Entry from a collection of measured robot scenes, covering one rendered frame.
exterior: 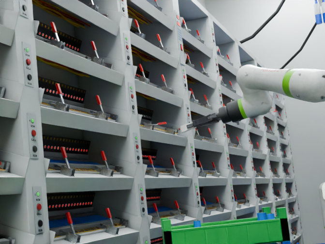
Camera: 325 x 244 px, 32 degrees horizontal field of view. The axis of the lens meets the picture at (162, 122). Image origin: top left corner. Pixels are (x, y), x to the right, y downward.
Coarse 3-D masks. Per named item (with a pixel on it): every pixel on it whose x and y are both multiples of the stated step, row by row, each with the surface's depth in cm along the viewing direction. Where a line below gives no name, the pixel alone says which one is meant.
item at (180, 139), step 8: (144, 120) 275; (144, 128) 229; (176, 128) 282; (144, 136) 230; (152, 136) 238; (160, 136) 246; (168, 136) 255; (176, 136) 264; (184, 136) 280; (176, 144) 267; (184, 144) 278
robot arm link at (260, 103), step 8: (248, 96) 246; (256, 96) 244; (264, 96) 245; (240, 104) 249; (248, 104) 247; (256, 104) 245; (264, 104) 246; (248, 112) 248; (256, 112) 247; (264, 112) 247
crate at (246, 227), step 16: (192, 224) 155; (208, 224) 155; (224, 224) 136; (240, 224) 136; (256, 224) 136; (272, 224) 136; (176, 240) 135; (192, 240) 135; (208, 240) 136; (224, 240) 136; (240, 240) 136; (256, 240) 136; (272, 240) 136; (288, 240) 136
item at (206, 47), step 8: (184, 24) 313; (184, 32) 303; (184, 40) 330; (192, 40) 317; (200, 40) 336; (184, 48) 344; (192, 48) 354; (200, 48) 332; (208, 48) 345; (208, 56) 348
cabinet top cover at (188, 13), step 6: (180, 0) 322; (186, 0) 323; (192, 0) 326; (180, 6) 332; (186, 6) 333; (192, 6) 334; (198, 6) 337; (180, 12) 342; (186, 12) 344; (192, 12) 345; (198, 12) 346; (204, 12) 348; (186, 18) 356; (192, 18) 357; (198, 18) 358
